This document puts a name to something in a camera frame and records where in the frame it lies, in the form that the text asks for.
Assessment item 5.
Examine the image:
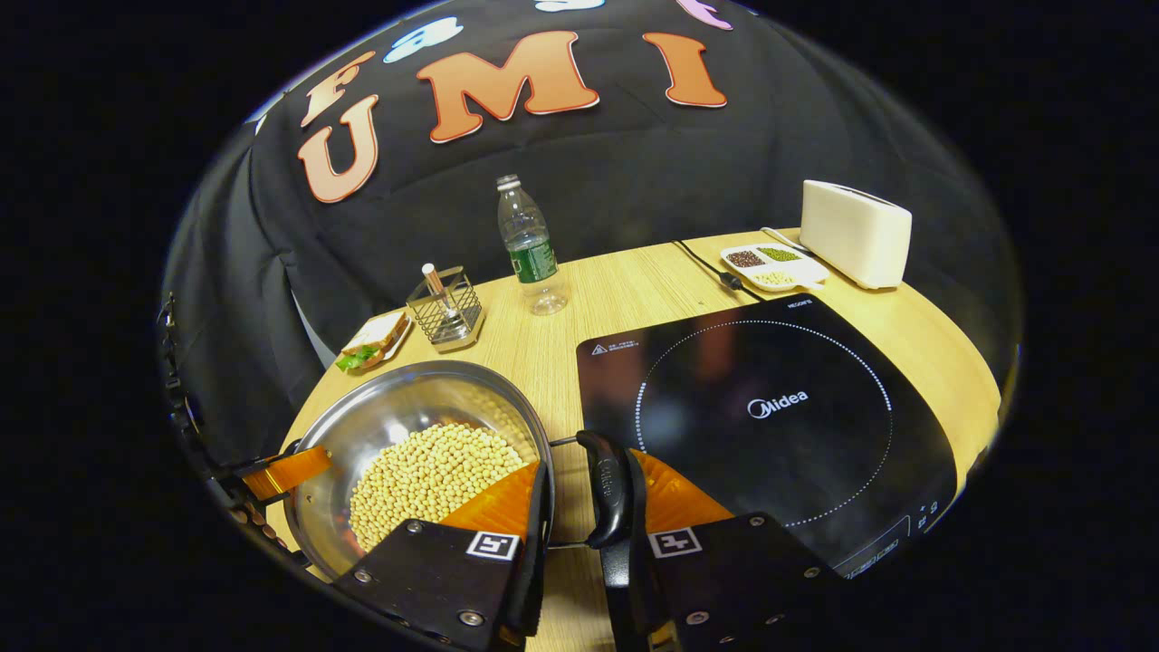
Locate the sandwich with lettuce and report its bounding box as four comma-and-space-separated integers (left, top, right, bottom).
335, 311, 410, 372

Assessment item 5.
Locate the clear plastic water bottle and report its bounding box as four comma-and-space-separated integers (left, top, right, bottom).
496, 174, 570, 316

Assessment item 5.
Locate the black power cable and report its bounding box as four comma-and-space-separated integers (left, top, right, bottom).
672, 240, 766, 302

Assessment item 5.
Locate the small white plate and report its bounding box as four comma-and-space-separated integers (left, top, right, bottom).
342, 312, 416, 372

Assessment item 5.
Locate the white toaster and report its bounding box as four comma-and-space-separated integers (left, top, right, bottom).
800, 179, 914, 291

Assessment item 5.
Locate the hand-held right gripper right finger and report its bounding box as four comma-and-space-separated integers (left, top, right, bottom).
579, 450, 848, 652

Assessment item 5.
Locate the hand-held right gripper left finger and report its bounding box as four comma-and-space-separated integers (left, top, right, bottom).
333, 459, 553, 652

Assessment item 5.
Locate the wire mesh holder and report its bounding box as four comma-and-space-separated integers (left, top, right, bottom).
406, 264, 485, 354

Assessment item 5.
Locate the black induction cooktop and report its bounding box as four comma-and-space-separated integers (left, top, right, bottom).
576, 292, 959, 580

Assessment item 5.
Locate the black backdrop cloth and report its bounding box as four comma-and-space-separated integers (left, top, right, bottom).
163, 0, 1024, 463

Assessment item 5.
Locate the white divided dish of beans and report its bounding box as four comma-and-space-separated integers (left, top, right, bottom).
720, 243, 830, 292

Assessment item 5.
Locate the pile of soybeans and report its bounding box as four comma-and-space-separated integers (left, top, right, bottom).
349, 423, 528, 553

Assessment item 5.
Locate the white toaster cable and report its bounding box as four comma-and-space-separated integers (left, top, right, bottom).
761, 226, 813, 256

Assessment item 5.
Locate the steel pot with black handles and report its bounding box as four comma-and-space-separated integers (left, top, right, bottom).
283, 360, 637, 580

